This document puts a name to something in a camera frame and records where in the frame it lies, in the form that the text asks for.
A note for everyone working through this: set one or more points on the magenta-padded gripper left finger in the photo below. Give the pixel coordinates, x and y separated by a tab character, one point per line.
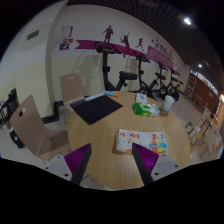
78	160

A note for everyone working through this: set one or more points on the green wet wipes pack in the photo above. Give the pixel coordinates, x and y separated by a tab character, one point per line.
145	109

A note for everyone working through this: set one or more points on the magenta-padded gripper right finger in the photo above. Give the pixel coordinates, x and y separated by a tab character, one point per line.
145	158

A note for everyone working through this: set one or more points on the white wall poster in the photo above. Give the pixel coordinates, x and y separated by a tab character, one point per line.
66	31

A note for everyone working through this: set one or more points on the white paper cup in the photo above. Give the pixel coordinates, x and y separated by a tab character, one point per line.
168	102

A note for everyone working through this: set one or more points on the purple wall poster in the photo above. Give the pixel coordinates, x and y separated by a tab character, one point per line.
64	46

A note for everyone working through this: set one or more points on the white paper sheet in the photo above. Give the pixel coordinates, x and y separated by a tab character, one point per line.
95	96

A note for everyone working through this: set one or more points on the black equipment rack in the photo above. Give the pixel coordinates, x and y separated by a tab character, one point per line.
9	105

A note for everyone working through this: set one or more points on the black rectangular mat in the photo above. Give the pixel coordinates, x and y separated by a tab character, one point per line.
96	108

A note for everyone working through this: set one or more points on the white tissue pack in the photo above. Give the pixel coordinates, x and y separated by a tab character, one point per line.
141	98

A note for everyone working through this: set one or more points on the black exercise bike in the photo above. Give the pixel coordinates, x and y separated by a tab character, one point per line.
106	70
162	87
143	85
174	90

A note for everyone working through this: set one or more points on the grey wall vent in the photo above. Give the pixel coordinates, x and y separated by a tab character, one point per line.
32	34

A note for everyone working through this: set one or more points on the blue and orange marker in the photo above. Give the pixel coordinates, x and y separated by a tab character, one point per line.
110	93

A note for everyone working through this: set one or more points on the group of wooden chairs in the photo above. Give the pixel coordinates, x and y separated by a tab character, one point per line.
205	131

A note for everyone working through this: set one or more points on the brown round coaster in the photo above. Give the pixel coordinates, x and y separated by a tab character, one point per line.
163	112

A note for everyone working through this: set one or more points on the colourful patterned white towel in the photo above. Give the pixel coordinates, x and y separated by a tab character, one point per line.
143	140

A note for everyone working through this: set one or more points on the round ceiling light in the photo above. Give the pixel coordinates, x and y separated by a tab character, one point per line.
199	65
187	20

